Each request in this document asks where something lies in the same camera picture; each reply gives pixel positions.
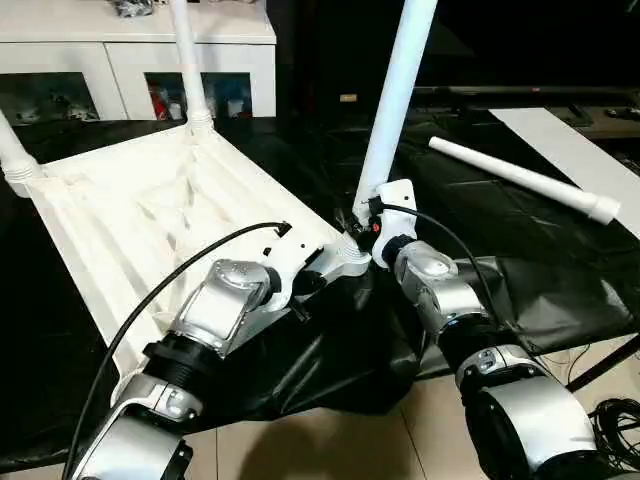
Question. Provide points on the white plastic table leg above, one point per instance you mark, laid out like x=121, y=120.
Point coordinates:
x=190, y=70
x=395, y=110
x=15, y=155
x=520, y=180

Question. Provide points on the white plastic table top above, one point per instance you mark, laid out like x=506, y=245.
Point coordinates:
x=150, y=220

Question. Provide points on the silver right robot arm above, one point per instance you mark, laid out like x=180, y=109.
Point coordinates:
x=480, y=350

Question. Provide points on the black plastic mat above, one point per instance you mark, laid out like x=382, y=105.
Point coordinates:
x=330, y=350

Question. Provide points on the white flat panel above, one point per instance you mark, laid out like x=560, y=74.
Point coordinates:
x=580, y=160

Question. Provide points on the black stand leg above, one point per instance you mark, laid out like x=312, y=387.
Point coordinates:
x=605, y=362

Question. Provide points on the white glass-door cabinet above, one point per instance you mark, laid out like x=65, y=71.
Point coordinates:
x=100, y=60

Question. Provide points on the grey crumpled small object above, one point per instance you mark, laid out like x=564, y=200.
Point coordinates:
x=133, y=7

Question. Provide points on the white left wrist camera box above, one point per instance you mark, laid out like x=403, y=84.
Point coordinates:
x=290, y=265

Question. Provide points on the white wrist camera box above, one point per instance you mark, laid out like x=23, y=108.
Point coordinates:
x=396, y=220
x=290, y=265

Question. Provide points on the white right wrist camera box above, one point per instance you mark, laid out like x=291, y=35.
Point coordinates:
x=396, y=220

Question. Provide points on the dark horizontal rail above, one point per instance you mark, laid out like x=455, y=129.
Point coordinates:
x=530, y=92

